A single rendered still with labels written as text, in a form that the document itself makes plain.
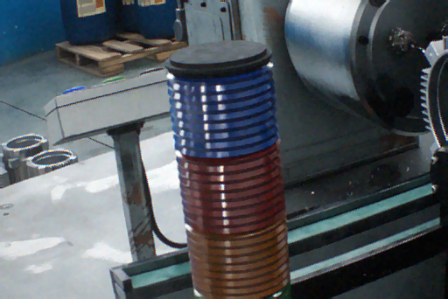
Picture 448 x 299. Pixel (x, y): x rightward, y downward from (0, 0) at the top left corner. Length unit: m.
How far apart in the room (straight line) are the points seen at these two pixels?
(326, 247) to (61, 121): 0.32
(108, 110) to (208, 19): 0.48
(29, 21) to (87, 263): 5.44
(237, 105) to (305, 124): 0.94
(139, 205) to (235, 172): 0.61
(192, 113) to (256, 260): 0.09
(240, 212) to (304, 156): 0.93
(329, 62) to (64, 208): 0.50
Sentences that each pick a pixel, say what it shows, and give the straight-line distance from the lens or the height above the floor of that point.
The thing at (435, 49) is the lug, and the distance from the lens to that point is 1.09.
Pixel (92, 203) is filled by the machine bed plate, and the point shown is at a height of 0.80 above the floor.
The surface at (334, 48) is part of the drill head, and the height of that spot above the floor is 1.05.
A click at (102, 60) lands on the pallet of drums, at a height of 0.11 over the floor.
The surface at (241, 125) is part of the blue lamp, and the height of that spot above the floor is 1.18.
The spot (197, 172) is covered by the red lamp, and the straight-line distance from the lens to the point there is 0.53.
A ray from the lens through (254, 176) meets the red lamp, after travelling 0.53.
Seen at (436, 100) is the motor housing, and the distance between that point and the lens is 1.13.
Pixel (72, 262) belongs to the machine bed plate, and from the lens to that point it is 1.30.
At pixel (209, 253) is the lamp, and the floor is 1.11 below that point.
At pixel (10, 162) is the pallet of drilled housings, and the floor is 0.31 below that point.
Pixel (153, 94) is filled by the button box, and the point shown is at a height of 1.05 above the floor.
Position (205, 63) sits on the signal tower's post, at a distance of 0.51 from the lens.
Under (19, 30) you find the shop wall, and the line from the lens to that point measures 6.65.
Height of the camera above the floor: 1.34
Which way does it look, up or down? 19 degrees down
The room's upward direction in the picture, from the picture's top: 6 degrees counter-clockwise
